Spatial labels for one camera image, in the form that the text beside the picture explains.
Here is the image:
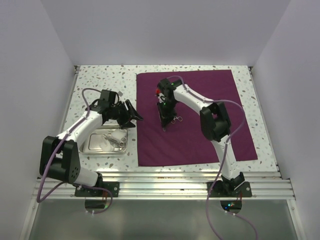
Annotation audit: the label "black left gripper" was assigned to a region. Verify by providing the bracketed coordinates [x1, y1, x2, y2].
[109, 99, 143, 129]

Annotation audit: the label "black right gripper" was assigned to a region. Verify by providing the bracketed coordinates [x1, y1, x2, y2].
[156, 98, 178, 127]

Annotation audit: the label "steel forceps ring handles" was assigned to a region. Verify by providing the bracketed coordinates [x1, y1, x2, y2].
[171, 116, 183, 124]

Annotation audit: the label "steel scissors ring handles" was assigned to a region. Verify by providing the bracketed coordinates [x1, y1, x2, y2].
[104, 134, 126, 148]

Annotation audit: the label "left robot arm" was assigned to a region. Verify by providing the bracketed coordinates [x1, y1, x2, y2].
[39, 99, 143, 197]

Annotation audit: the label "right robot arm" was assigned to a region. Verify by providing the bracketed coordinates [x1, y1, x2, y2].
[156, 76, 246, 197]

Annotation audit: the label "purple cloth mat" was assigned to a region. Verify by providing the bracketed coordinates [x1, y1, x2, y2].
[135, 69, 259, 167]

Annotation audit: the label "stainless steel tray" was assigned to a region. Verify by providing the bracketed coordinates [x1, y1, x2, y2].
[79, 125, 128, 155]

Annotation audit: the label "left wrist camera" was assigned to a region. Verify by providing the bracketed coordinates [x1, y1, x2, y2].
[99, 89, 120, 104]

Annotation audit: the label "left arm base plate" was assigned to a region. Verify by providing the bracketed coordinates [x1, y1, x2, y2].
[74, 181, 120, 198]

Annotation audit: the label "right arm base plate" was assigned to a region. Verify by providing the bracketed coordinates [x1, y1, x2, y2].
[209, 180, 253, 198]

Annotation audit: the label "aluminium rail frame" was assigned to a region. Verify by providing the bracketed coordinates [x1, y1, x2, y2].
[31, 65, 297, 201]

